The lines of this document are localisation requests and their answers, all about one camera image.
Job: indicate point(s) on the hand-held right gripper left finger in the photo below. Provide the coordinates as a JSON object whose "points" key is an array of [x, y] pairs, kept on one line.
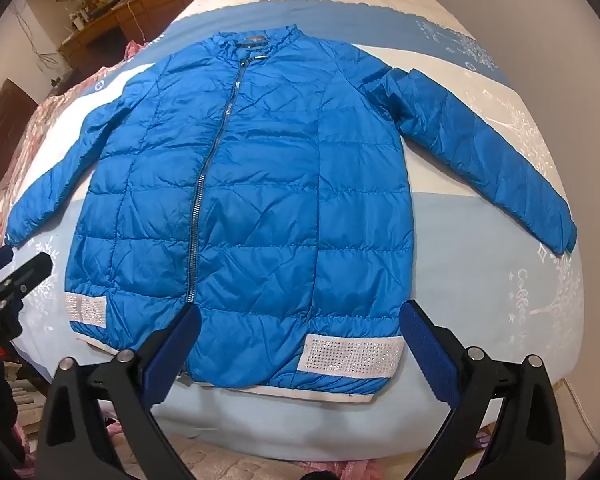
{"points": [[172, 355]]}

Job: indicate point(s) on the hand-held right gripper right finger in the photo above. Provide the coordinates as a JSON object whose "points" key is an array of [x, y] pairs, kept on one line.
{"points": [[422, 345]]}

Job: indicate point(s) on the blue puffer jacket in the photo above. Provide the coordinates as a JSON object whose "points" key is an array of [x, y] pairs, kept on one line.
{"points": [[280, 185]]}

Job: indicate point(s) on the pink fluffy cloth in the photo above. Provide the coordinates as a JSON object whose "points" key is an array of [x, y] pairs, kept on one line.
{"points": [[116, 430]]}

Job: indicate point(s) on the blue white printed bed sheet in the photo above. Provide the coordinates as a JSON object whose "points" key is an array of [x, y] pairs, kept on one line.
{"points": [[455, 240]]}

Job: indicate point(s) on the pink floral quilt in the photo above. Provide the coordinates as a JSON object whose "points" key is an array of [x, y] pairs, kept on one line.
{"points": [[45, 125]]}

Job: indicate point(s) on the dark wooden cabinet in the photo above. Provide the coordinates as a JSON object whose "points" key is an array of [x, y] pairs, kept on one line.
{"points": [[5, 110]]}

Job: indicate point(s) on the wooden desk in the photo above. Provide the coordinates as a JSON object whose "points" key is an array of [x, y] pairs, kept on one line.
{"points": [[97, 32]]}

